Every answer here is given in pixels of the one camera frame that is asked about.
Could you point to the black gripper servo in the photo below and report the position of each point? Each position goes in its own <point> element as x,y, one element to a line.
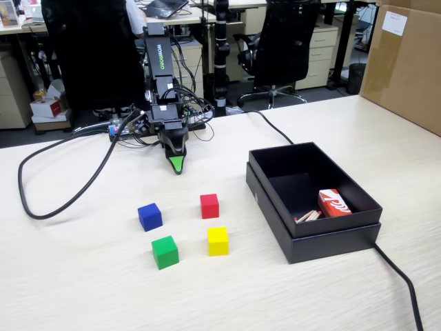
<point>165,117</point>

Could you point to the green wooden cube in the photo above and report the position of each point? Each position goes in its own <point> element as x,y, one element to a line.
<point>165,253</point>

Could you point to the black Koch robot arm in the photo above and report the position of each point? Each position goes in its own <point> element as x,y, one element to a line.
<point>158,51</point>

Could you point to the red wooden cube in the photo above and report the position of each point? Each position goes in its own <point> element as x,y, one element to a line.
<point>209,207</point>

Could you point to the blue wooden cube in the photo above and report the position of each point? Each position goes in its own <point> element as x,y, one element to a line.
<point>150,217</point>

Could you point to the yellow wooden cube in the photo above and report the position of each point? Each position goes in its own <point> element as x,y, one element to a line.
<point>218,242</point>

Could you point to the robot controller circuit board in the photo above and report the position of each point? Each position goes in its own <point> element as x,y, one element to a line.
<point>113,132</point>

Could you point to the small beige drawer cabinet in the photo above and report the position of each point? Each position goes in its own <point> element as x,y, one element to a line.
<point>189,69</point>

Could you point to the black segmented pole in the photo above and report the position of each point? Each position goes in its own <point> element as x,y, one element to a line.
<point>221,51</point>

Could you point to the black cardboard box tray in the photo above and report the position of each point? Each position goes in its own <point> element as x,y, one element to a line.
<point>293,193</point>

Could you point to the black solid-back office chair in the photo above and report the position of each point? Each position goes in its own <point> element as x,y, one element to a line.
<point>93,51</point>

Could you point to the white red cardboard box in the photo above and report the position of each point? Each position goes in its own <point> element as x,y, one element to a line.
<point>48,108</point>

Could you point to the seated person in white shirt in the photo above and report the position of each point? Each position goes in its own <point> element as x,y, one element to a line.
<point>134,17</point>

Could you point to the black laptop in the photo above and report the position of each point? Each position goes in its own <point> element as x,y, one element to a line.
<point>165,7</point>

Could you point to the wooden match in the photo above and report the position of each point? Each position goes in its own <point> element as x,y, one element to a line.
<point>315,217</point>
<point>310,217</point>
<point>306,215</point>

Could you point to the black mesh office chair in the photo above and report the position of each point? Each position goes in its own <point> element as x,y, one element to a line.
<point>289,41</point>

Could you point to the orange white matchbox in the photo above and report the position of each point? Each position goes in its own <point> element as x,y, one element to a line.
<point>334,204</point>

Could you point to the wide beige drawer cabinet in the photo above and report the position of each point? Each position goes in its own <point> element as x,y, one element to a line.
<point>12,96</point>

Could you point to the cream three-drawer cabinet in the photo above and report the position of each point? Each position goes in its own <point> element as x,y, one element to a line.
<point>320,55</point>

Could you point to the black mesh trash bin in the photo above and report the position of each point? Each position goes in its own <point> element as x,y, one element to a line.
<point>356,79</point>

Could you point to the white desk with black legs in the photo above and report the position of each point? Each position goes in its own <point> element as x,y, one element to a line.
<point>344,41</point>

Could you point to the beige office desk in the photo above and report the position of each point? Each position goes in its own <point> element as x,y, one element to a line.
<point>13,29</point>

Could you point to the large brown cardboard box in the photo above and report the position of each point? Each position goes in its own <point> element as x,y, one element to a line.
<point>406,69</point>

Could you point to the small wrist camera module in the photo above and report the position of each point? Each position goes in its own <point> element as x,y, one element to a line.
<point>139,122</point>

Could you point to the desktop picture frame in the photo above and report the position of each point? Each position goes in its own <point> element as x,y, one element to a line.
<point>8,13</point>

